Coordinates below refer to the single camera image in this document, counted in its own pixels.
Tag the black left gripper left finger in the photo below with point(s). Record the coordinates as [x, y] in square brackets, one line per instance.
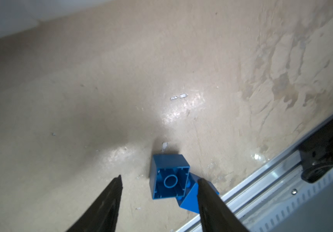
[102, 215]

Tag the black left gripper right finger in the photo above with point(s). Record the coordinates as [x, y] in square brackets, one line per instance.
[215, 216]

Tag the blue lego bottom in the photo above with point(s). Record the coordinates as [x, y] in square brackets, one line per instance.
[190, 201]

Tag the dark blue lego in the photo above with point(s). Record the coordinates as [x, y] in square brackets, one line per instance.
[168, 176]

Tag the white three-compartment bin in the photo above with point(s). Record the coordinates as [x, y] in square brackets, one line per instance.
[18, 16]

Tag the aluminium rail front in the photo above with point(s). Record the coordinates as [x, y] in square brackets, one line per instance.
[276, 199]

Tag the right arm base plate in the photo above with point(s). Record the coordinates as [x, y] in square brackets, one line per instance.
[317, 153]

